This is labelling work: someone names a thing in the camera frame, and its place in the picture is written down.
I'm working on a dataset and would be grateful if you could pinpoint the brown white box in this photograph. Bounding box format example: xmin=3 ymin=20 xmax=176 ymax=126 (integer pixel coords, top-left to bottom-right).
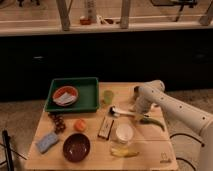
xmin=98 ymin=117 xmax=114 ymax=140

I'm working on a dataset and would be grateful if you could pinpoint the orange fruit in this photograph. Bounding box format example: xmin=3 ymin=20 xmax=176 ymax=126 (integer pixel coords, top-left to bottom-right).
xmin=74 ymin=119 xmax=87 ymax=132

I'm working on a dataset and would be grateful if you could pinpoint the white crumpled cloth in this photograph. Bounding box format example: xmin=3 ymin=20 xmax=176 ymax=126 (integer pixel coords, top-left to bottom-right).
xmin=55 ymin=92 xmax=75 ymax=104

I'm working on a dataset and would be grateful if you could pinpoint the white bottle on shelf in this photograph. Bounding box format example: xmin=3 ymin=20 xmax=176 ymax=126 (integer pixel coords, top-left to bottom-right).
xmin=86 ymin=0 xmax=97 ymax=23

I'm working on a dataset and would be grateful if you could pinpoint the green plastic cup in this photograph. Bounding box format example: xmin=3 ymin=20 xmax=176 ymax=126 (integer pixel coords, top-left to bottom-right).
xmin=103 ymin=90 xmax=114 ymax=105

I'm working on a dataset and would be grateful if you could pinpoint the red bowl on shelf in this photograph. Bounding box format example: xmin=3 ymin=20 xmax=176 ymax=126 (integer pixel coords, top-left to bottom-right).
xmin=79 ymin=16 xmax=92 ymax=25

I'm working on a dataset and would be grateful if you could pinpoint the bunch of dark grapes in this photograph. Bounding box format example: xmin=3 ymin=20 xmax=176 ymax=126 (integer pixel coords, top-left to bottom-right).
xmin=48 ymin=113 xmax=66 ymax=134

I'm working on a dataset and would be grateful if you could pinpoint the black cable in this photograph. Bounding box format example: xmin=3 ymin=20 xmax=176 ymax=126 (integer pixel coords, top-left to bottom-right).
xmin=169 ymin=132 xmax=206 ymax=171

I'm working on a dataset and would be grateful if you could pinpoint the orange plate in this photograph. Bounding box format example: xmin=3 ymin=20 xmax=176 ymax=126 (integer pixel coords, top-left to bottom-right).
xmin=52 ymin=86 xmax=78 ymax=106

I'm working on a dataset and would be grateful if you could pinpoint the blue sponge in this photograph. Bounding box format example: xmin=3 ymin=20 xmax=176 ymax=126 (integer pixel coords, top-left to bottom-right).
xmin=36 ymin=132 xmax=59 ymax=154

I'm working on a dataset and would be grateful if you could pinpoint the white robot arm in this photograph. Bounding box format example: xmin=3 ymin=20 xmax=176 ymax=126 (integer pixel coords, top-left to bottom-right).
xmin=134 ymin=80 xmax=213 ymax=171

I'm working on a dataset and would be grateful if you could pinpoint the white handled dish brush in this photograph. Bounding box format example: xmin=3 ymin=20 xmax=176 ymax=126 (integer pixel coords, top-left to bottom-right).
xmin=108 ymin=105 xmax=150 ymax=119

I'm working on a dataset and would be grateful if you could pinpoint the purple bowl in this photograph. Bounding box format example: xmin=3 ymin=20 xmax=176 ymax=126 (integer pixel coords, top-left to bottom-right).
xmin=63 ymin=133 xmax=90 ymax=162

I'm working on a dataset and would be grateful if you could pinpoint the green plastic tray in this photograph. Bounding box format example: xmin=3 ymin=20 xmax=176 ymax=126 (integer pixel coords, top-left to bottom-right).
xmin=45 ymin=77 xmax=99 ymax=113

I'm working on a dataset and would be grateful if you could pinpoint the black stand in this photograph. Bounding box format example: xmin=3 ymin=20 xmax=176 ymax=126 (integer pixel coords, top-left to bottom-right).
xmin=2 ymin=130 xmax=14 ymax=171

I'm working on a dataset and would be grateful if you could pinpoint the yellow banana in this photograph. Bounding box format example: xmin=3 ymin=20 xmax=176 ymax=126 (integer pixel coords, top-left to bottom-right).
xmin=110 ymin=147 xmax=138 ymax=157

